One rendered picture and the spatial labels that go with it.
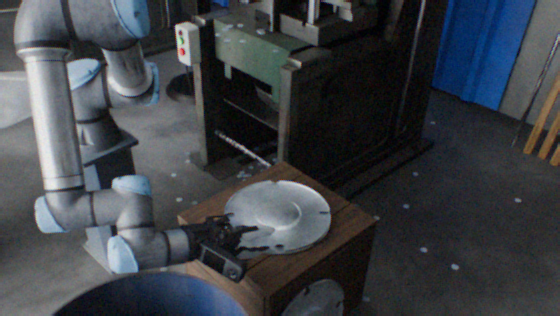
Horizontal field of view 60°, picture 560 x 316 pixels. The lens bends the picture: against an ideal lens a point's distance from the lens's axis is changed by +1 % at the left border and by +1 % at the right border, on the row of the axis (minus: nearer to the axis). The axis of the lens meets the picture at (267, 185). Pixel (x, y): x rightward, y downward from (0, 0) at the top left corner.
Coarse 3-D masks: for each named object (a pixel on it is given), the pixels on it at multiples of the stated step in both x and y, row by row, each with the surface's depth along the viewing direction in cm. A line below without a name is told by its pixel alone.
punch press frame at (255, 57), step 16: (368, 0) 169; (384, 0) 173; (224, 16) 174; (240, 16) 174; (384, 16) 177; (224, 32) 170; (240, 32) 163; (256, 32) 161; (272, 32) 162; (368, 32) 172; (224, 48) 174; (240, 48) 167; (256, 48) 160; (272, 48) 154; (288, 48) 151; (304, 48) 153; (240, 64) 171; (256, 64) 164; (272, 64) 158; (272, 80) 161; (272, 96) 165; (240, 144) 192; (256, 160) 185
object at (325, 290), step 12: (312, 288) 123; (324, 288) 127; (336, 288) 131; (300, 300) 121; (312, 300) 125; (324, 300) 129; (336, 300) 133; (288, 312) 119; (300, 312) 123; (312, 312) 126; (324, 312) 131; (336, 312) 136
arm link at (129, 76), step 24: (72, 0) 88; (96, 0) 89; (120, 0) 90; (144, 0) 99; (72, 24) 90; (96, 24) 91; (120, 24) 92; (144, 24) 94; (120, 48) 100; (120, 72) 116; (144, 72) 124; (120, 96) 131; (144, 96) 132
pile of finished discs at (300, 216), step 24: (240, 192) 139; (264, 192) 139; (288, 192) 139; (312, 192) 139; (240, 216) 130; (264, 216) 130; (288, 216) 130; (312, 216) 131; (264, 240) 123; (288, 240) 123; (312, 240) 123
